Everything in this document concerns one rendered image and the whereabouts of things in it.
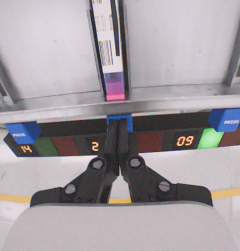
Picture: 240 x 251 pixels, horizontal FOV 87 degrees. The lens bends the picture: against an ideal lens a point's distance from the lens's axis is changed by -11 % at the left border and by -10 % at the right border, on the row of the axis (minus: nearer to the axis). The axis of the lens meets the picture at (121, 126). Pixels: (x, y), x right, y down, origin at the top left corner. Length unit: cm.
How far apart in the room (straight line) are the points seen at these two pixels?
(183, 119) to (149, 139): 5
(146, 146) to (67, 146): 10
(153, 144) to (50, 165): 86
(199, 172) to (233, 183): 24
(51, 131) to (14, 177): 99
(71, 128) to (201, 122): 17
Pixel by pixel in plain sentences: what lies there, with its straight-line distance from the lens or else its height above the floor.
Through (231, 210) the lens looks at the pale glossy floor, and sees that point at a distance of 114.
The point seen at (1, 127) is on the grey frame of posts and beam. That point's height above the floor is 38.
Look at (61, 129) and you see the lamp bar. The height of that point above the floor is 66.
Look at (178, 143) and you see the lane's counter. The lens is 19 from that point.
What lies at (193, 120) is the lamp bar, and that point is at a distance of 20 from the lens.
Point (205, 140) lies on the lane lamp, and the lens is 21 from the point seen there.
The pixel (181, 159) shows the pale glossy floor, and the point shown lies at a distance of 90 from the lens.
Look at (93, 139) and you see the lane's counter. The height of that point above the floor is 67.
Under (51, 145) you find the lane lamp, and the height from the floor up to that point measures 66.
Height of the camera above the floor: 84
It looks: 84 degrees down
